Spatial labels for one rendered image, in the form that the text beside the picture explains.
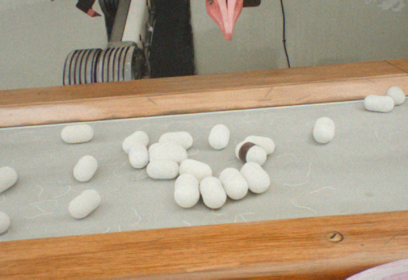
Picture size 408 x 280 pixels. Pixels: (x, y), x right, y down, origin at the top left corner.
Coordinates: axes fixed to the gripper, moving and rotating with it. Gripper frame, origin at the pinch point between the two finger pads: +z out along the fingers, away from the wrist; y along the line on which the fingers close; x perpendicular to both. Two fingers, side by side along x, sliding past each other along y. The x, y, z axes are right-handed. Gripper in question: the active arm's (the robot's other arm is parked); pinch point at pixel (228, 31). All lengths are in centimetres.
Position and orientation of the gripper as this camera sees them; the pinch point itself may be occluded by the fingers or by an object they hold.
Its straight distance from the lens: 54.7
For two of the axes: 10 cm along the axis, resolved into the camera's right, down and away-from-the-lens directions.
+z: 0.5, 8.9, -4.5
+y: 10.0, -0.6, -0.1
